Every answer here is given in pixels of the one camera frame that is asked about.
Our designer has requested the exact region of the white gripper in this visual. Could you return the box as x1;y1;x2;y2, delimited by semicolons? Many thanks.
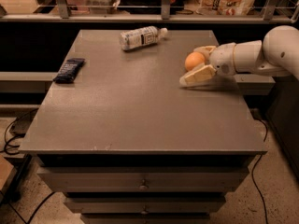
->
179;43;236;87

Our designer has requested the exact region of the orange fruit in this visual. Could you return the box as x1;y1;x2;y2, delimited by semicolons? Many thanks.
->
185;52;206;71

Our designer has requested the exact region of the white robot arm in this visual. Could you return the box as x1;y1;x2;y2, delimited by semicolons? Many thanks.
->
179;25;299;87

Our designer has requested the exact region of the clear plastic water bottle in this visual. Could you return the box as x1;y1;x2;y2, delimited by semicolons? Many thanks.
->
120;26;168;51

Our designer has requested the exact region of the black bag on shelf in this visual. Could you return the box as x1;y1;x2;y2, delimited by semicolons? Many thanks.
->
118;0;186;15

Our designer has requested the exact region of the grey drawer cabinet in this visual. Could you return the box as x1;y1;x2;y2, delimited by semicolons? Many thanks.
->
21;30;265;224

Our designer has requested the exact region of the top drawer knob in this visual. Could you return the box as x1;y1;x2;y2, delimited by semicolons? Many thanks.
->
139;180;149;190

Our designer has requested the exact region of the drawer knob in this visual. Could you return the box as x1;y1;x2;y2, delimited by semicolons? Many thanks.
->
140;206;149;215
139;180;149;190

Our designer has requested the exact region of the grey low bench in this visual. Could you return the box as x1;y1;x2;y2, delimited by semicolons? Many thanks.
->
0;72;56;93

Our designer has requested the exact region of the black cable right floor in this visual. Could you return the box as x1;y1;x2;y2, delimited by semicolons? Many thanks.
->
250;119;269;224

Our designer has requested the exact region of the metal shelf rail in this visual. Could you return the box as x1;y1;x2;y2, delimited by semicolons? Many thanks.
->
0;0;299;24

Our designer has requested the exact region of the black cables left floor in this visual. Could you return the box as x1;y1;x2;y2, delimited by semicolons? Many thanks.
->
0;108;39;157

